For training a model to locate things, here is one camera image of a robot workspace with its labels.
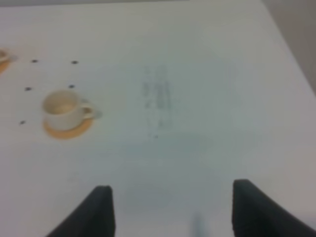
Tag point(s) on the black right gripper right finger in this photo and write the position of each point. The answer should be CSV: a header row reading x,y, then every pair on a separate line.
x,y
254,214

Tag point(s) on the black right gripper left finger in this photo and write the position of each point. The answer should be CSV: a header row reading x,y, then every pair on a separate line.
x,y
94,217

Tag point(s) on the orange coaster near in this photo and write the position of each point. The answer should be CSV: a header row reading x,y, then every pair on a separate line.
x,y
68,134

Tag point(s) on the orange coaster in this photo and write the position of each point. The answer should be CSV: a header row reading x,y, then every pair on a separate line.
x,y
4,66
68,134

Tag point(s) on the white teacup near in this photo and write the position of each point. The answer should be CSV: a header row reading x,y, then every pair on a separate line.
x,y
65,110

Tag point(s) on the orange coaster far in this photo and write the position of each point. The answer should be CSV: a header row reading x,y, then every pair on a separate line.
x,y
4,66

